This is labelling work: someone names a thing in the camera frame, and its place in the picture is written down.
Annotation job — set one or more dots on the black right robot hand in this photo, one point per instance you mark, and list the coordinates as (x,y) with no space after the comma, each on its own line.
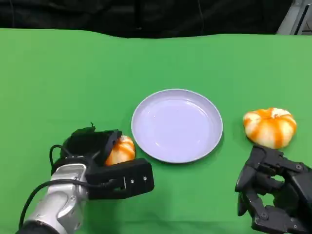
(290,187)

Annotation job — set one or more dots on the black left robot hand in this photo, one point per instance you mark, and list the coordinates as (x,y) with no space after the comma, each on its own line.
(87,143)

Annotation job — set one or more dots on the orange and white bread roll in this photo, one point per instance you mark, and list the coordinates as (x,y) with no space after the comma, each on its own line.
(269,128)
(123,151)

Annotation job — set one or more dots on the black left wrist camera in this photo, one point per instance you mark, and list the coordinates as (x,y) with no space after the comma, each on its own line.
(126,178)

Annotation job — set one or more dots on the grey metal frame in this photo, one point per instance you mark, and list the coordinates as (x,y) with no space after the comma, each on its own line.
(295,22)

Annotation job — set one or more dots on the black backdrop curtain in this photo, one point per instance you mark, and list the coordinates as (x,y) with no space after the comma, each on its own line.
(122,14)

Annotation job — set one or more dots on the lilac plate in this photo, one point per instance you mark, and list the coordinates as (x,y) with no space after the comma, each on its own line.
(176,125)

